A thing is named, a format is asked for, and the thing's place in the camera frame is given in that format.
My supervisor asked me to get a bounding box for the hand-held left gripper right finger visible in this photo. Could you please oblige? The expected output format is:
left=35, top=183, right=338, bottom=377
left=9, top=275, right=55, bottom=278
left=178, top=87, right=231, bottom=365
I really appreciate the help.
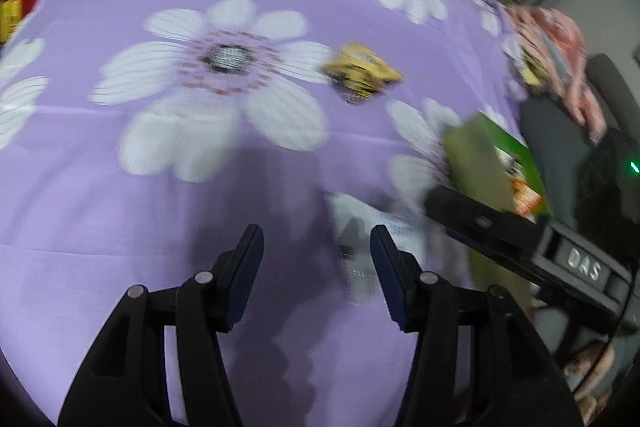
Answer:
left=370, top=224, right=586, bottom=427

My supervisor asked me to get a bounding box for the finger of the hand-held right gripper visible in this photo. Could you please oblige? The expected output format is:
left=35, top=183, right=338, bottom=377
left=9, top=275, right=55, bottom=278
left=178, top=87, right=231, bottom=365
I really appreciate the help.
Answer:
left=424, top=186, right=549, bottom=281

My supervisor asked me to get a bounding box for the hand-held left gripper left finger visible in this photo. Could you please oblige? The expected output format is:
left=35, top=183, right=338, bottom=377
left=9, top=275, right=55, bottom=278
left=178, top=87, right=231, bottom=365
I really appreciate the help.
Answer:
left=57, top=223, right=265, bottom=427

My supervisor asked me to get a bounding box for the pale green yellow snack packet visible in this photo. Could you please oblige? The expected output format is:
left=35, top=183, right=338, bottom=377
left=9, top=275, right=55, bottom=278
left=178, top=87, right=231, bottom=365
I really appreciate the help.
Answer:
left=324, top=191, right=431, bottom=305

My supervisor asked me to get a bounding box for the green cardboard box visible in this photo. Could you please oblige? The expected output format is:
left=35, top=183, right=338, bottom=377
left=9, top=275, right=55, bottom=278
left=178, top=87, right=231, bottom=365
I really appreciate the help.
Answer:
left=444, top=113, right=553, bottom=308

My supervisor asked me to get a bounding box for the person's right hand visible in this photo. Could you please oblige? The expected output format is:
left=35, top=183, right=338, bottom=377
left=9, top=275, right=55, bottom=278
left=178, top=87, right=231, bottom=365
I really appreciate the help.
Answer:
left=562, top=341, right=618, bottom=415

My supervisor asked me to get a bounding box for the purple floral bedsheet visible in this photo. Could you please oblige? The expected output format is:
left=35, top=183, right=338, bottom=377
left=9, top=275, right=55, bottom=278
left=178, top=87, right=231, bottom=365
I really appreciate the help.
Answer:
left=0, top=0, right=551, bottom=427

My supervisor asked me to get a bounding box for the yellow patterned cloth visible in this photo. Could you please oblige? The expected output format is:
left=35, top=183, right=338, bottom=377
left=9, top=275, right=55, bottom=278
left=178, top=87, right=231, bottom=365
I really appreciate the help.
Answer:
left=520, top=57, right=543, bottom=88

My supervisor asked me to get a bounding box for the pink cloth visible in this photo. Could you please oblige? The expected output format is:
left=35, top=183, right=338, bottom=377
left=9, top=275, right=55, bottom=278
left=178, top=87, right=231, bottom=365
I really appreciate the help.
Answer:
left=505, top=4, right=608, bottom=145

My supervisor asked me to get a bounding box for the yellow red box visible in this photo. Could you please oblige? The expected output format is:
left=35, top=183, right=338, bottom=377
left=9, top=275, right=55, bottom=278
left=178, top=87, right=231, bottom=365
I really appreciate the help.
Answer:
left=0, top=0, right=51, bottom=45

